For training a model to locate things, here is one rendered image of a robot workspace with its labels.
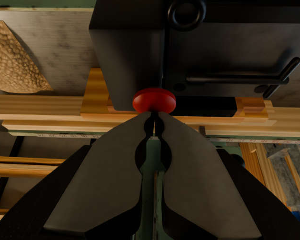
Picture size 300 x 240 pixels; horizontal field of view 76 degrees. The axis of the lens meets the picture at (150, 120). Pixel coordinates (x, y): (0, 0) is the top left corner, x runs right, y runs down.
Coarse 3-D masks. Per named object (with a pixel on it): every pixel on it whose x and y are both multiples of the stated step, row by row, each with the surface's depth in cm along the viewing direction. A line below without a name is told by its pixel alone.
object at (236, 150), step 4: (220, 148) 24; (224, 148) 24; (228, 148) 24; (232, 148) 24; (236, 148) 24; (240, 148) 24; (228, 152) 24; (232, 152) 24; (236, 152) 24; (240, 152) 24
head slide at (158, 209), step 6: (162, 174) 36; (156, 180) 40; (162, 180) 36; (156, 192) 37; (156, 198) 35; (156, 204) 34; (156, 210) 34; (156, 216) 33; (156, 222) 33; (156, 228) 32; (162, 228) 32; (156, 234) 32; (162, 234) 32
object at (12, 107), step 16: (0, 96) 34; (16, 96) 34; (32, 96) 34; (48, 96) 34; (64, 96) 33; (80, 96) 33; (0, 112) 32; (16, 112) 32; (32, 112) 32; (48, 112) 32; (64, 112) 32; (272, 112) 31
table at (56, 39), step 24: (0, 0) 21; (24, 0) 21; (48, 0) 20; (72, 0) 20; (24, 24) 22; (48, 24) 22; (72, 24) 21; (24, 48) 25; (48, 48) 24; (72, 48) 24; (48, 72) 28; (72, 72) 28; (288, 96) 32
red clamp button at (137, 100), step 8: (152, 88) 12; (160, 88) 12; (136, 96) 13; (144, 96) 12; (152, 96) 12; (160, 96) 12; (168, 96) 12; (136, 104) 13; (144, 104) 13; (152, 104) 13; (160, 104) 13; (168, 104) 13; (152, 112) 14; (168, 112) 14
